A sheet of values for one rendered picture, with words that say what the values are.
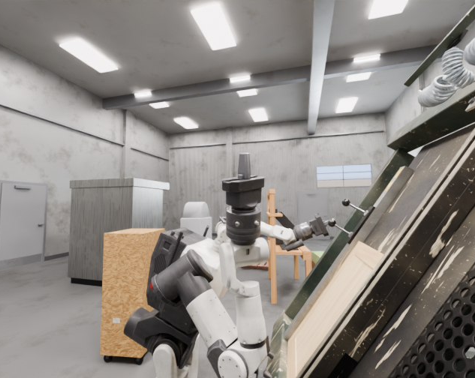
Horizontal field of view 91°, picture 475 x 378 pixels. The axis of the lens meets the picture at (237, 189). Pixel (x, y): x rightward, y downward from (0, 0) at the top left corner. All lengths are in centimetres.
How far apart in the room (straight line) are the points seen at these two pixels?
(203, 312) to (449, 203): 67
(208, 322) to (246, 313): 12
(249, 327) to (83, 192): 514
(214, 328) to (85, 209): 496
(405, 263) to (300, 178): 1063
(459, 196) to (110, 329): 278
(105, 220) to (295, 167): 850
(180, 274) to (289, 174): 1071
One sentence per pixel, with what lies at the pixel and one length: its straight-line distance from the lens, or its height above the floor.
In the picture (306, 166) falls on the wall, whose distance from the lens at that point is 1135.
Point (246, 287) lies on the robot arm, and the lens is 62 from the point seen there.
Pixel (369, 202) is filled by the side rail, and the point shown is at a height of 153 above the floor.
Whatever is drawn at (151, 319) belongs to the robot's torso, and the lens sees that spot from 109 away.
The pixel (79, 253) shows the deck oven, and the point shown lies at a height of 61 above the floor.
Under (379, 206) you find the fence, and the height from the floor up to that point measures 151.
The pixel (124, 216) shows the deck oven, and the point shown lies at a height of 133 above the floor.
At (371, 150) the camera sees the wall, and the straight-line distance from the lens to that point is 1180.
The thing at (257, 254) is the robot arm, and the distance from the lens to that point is 62.
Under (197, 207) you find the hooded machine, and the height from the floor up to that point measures 147.
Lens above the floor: 152
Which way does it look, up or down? 4 degrees up
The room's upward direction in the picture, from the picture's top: straight up
